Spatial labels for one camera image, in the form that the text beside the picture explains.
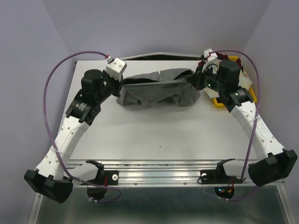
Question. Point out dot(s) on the pastel floral skirt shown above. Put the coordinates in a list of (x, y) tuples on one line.
[(244, 81)]

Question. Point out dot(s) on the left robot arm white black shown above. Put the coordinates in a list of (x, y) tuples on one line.
[(50, 178)]

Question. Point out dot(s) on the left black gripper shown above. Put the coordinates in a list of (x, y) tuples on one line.
[(117, 84)]

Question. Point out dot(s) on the grey pleated skirt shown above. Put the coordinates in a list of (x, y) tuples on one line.
[(149, 89)]

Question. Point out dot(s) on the yellow plastic tray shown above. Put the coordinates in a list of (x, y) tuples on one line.
[(233, 94)]

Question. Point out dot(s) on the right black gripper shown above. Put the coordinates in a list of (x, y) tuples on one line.
[(198, 78)]

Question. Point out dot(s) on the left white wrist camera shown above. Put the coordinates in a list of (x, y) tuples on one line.
[(115, 68)]

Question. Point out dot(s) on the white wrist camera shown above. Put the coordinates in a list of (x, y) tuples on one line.
[(115, 68), (211, 61)]

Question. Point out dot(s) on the aluminium rail frame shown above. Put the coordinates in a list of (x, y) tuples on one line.
[(168, 192)]

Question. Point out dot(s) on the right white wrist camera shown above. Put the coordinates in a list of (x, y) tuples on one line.
[(211, 61)]

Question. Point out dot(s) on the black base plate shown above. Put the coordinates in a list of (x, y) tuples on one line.
[(211, 176), (106, 178)]

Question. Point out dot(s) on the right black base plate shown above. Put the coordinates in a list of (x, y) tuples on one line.
[(211, 176)]

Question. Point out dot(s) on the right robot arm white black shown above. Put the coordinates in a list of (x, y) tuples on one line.
[(274, 162)]

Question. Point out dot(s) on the red black plaid skirt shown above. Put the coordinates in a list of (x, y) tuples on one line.
[(221, 57)]

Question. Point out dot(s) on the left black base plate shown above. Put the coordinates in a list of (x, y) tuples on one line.
[(106, 178)]

